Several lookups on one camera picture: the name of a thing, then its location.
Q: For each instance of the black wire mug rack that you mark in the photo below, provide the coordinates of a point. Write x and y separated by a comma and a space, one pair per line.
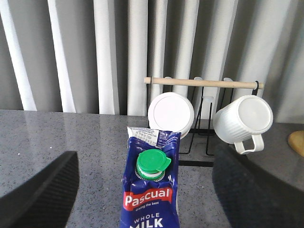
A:
255, 86

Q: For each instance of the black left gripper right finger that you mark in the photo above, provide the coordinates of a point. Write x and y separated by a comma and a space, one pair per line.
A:
252, 197

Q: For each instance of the white ribbed mug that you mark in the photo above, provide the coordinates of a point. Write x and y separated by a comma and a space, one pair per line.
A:
243, 122

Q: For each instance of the blue white milk carton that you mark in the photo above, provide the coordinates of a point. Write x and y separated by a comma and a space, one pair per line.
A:
150, 180

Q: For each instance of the wooden mug tree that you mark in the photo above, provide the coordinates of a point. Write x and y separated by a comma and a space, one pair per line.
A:
296, 142

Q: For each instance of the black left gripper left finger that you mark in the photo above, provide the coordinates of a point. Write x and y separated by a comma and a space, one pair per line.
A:
46, 200

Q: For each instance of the white smiley mug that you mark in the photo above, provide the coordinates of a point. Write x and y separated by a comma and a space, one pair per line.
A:
171, 112

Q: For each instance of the grey pleated curtain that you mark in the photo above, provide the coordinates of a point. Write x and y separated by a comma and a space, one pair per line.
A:
91, 56

